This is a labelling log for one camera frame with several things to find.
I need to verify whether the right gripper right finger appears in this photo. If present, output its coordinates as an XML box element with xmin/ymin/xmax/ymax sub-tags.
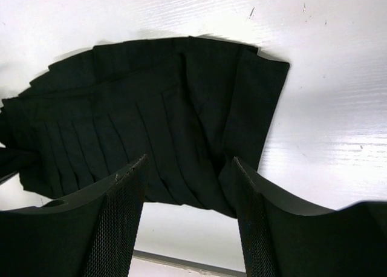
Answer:
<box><xmin>232</xmin><ymin>158</ymin><xmax>386</xmax><ymax>276</ymax></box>

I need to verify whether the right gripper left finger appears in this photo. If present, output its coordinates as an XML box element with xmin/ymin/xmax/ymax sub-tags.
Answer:
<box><xmin>1</xmin><ymin>155</ymin><xmax>149</xmax><ymax>276</ymax></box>

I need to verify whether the black pleated skirt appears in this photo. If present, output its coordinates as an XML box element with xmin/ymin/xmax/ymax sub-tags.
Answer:
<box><xmin>1</xmin><ymin>37</ymin><xmax>290</xmax><ymax>217</ymax></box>

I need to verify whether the aluminium table edge rail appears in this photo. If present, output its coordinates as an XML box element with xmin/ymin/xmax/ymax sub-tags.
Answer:
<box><xmin>132</xmin><ymin>250</ymin><xmax>247</xmax><ymax>276</ymax></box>

